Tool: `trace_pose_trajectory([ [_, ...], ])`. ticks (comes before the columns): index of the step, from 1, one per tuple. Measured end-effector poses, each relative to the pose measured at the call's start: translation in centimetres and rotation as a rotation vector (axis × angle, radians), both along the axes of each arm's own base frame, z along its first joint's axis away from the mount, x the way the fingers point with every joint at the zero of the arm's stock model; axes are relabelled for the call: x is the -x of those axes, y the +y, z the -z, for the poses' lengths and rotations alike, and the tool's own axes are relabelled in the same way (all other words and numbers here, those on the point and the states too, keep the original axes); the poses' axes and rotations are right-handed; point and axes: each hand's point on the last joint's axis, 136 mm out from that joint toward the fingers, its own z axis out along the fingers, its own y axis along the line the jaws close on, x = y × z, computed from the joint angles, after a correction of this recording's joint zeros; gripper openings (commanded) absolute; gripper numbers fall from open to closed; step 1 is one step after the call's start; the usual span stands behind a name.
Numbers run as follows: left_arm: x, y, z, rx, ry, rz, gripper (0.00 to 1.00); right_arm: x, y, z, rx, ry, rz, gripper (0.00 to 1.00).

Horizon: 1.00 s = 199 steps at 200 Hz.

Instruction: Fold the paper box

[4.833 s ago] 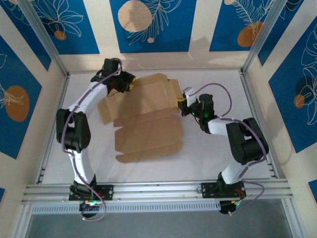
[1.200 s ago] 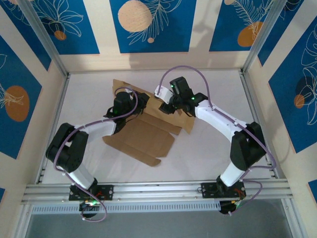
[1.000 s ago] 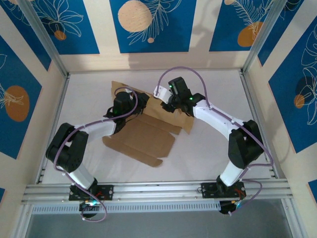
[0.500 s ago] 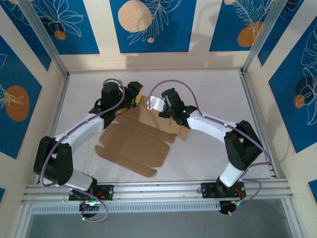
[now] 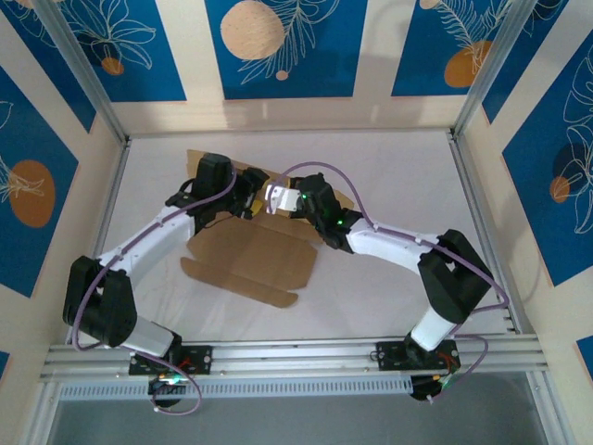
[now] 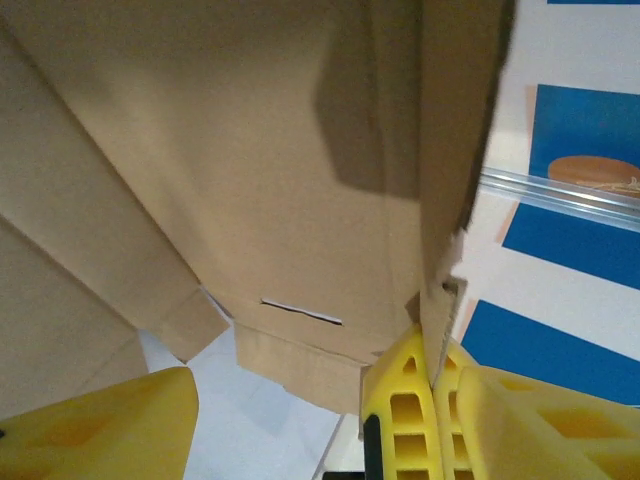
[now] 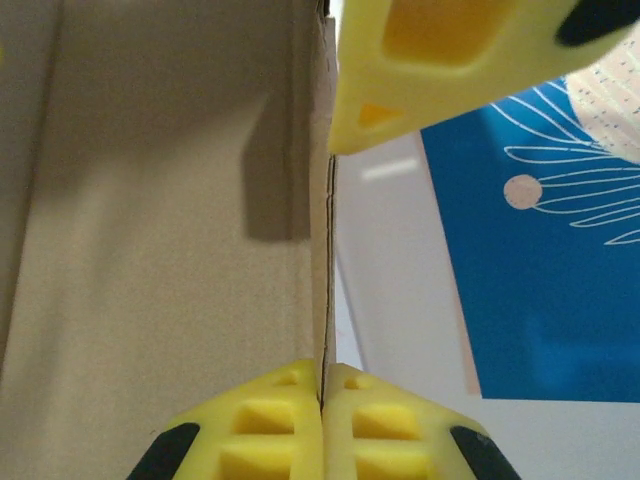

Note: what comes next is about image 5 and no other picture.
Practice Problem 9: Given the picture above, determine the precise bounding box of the brown cardboard paper box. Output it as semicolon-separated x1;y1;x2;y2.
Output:
179;147;358;310

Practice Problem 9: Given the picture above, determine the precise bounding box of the black controller board box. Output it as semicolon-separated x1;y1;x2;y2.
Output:
146;374;192;410
410;374;460;405

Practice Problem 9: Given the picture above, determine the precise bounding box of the thin black left gripper cable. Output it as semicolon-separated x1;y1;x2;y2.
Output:
197;210;236;234

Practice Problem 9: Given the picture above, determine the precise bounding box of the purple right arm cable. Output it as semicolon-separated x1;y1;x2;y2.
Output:
275;160;511;404

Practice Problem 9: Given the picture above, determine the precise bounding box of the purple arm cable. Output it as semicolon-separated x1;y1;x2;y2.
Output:
275;160;511;404
69;169;240;416

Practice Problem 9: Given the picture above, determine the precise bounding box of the aluminium table side rail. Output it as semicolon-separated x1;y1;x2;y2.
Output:
447;132;524;335
95;138;133;261

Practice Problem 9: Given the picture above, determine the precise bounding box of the long aluminium frame rail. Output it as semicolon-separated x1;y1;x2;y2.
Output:
39;334;550;385

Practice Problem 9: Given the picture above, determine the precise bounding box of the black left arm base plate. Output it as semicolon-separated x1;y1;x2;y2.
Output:
128;345;214;375

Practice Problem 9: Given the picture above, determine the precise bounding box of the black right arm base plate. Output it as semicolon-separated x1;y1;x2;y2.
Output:
375;340;460;372

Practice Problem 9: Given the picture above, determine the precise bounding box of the aluminium frame post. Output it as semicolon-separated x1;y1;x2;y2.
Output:
453;0;546;138
34;0;129;145

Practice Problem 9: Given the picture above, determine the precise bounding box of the grey slotted cable duct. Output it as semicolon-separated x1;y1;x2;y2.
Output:
57;374;413;402

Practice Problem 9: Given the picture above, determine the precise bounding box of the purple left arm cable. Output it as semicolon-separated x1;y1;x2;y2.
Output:
69;169;240;416

